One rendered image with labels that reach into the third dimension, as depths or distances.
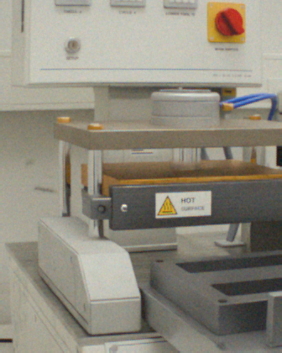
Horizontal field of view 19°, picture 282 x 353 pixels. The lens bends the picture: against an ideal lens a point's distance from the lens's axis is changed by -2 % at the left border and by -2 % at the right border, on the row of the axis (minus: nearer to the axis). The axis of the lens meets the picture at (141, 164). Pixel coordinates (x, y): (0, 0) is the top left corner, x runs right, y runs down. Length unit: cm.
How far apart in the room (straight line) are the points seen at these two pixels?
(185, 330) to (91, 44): 49
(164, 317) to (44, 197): 72
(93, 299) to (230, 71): 47
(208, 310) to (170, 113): 33
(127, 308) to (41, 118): 68
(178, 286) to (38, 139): 73
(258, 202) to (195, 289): 24
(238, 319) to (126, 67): 51
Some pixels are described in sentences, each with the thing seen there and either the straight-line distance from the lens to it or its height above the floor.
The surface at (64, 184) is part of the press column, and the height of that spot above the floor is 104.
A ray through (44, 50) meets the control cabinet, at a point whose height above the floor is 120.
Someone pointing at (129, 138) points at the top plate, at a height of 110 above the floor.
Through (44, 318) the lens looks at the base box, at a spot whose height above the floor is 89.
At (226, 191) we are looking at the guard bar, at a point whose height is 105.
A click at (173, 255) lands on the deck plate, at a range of 111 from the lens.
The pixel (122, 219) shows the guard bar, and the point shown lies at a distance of 84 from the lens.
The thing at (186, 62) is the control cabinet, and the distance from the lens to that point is 109.
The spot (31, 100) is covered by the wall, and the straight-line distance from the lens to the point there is 133.
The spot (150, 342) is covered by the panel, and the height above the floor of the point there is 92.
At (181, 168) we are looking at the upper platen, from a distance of 94.
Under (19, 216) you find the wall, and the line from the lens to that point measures 140.
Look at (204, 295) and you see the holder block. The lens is 65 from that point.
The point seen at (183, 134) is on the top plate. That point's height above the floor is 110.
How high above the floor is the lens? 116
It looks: 6 degrees down
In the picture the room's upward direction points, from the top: straight up
